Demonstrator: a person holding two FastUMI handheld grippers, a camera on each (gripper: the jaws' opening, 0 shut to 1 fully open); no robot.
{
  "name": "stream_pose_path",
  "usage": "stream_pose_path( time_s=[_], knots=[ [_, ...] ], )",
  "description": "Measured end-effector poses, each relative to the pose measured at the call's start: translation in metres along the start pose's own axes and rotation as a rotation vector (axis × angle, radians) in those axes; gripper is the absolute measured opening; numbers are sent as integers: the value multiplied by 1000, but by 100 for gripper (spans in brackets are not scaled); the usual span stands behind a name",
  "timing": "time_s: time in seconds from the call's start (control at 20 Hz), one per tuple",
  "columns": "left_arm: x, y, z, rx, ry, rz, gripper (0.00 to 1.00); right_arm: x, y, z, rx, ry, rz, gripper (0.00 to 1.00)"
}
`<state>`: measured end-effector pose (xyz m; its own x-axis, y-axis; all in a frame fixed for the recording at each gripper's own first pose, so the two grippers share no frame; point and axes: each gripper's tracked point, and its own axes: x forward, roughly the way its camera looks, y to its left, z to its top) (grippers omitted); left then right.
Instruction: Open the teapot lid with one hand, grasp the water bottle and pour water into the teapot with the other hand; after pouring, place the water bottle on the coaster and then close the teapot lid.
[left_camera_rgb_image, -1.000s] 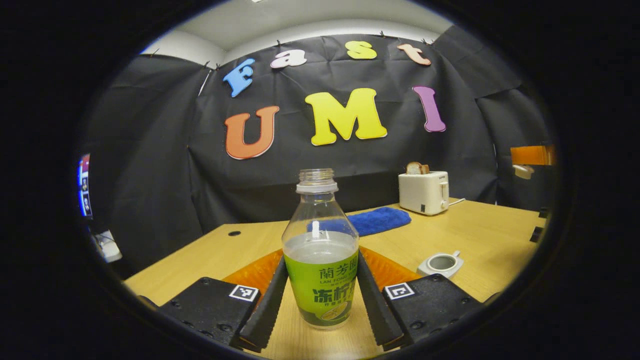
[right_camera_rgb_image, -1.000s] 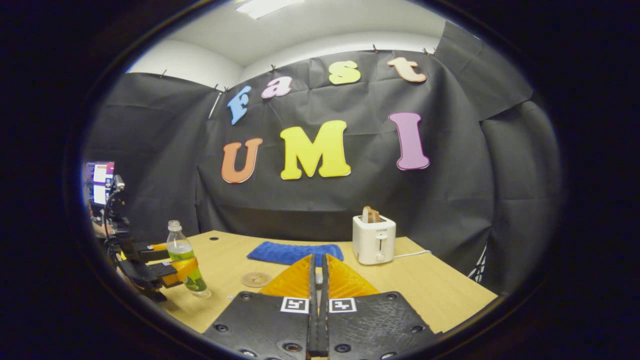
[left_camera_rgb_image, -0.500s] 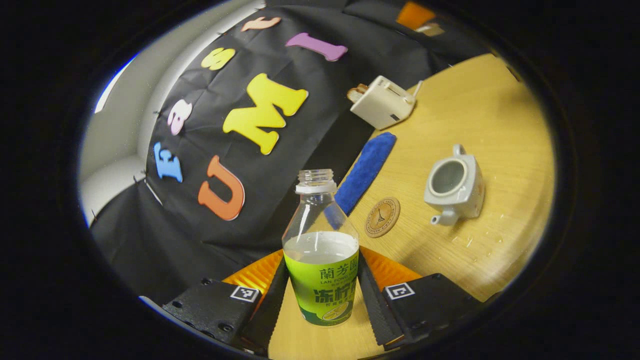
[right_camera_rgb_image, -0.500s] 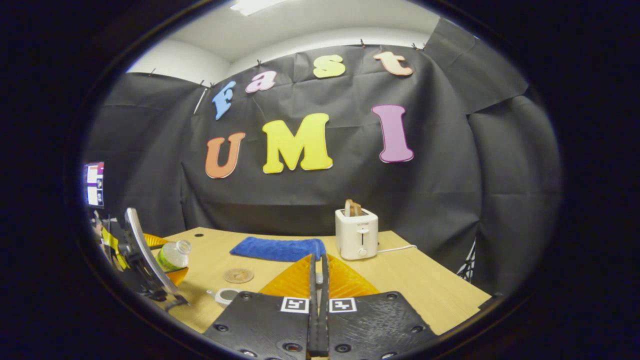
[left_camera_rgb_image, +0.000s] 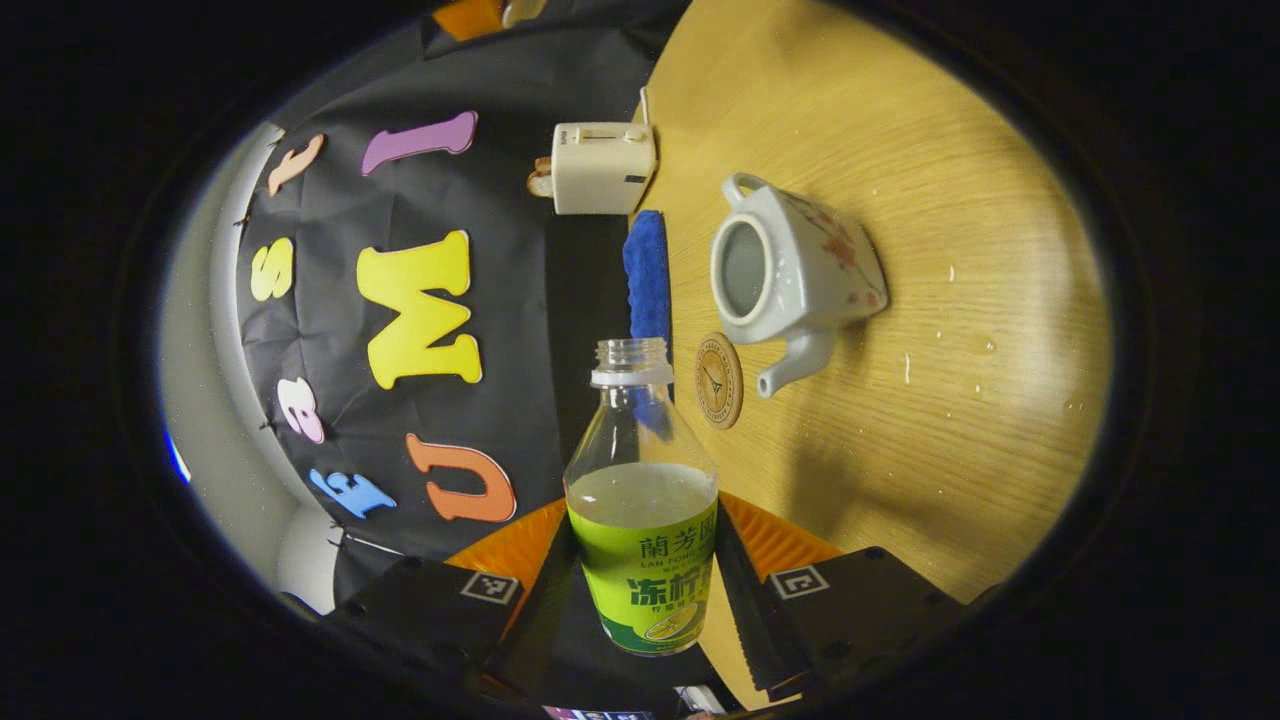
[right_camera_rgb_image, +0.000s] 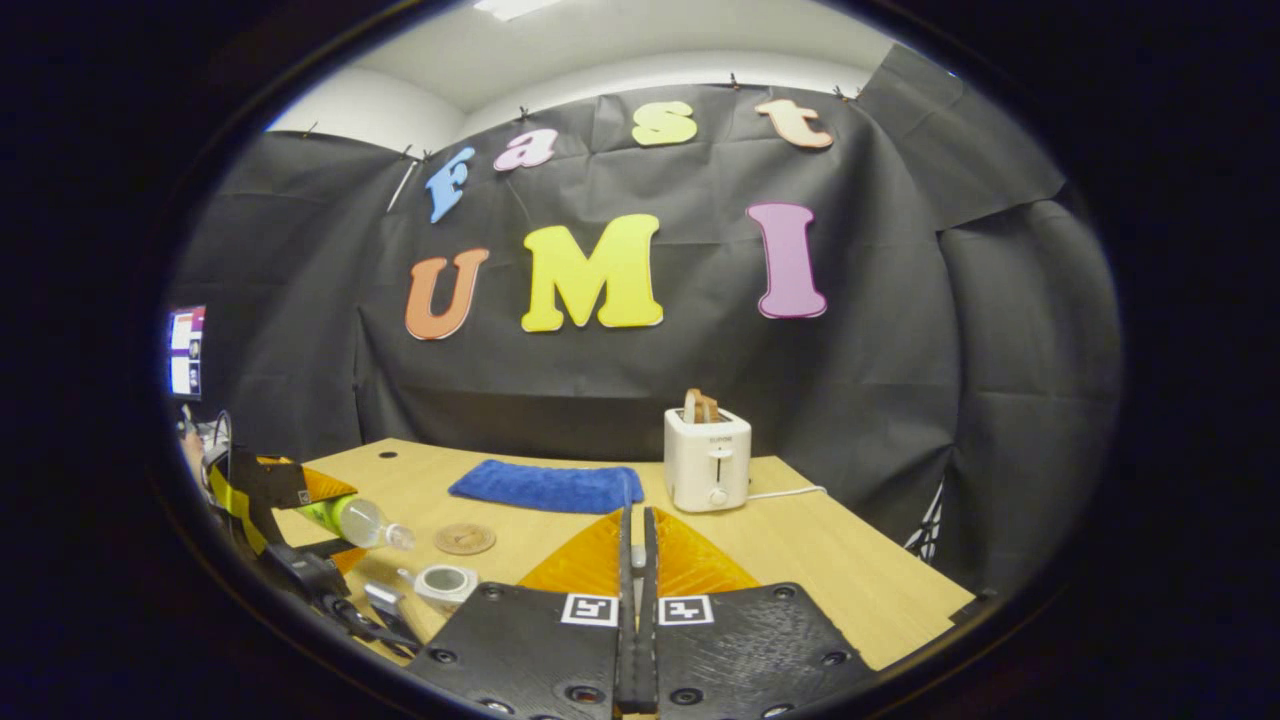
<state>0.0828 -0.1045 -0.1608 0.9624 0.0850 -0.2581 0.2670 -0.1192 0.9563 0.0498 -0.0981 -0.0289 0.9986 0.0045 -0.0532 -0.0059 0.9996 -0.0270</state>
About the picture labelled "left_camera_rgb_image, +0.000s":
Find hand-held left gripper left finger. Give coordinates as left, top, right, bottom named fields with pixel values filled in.
left=300, top=498, right=583, bottom=716

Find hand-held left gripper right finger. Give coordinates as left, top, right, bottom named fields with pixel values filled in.
left=712, top=490, right=1001, bottom=706

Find clear green-label water bottle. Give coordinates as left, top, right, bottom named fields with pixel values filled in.
left=563, top=337, right=721, bottom=658

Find round wooden coaster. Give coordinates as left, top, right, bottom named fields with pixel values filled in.
left=694, top=331, right=745, bottom=431

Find white ceramic teacup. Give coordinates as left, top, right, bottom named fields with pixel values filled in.
left=709, top=172, right=890, bottom=399

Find white toaster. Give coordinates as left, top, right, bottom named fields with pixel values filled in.
left=549, top=121, right=659, bottom=217

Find black backdrop cloth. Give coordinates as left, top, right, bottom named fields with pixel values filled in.
left=235, top=0, right=693, bottom=606

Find blue towel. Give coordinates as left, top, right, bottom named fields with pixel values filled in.
left=621, top=209, right=674, bottom=441

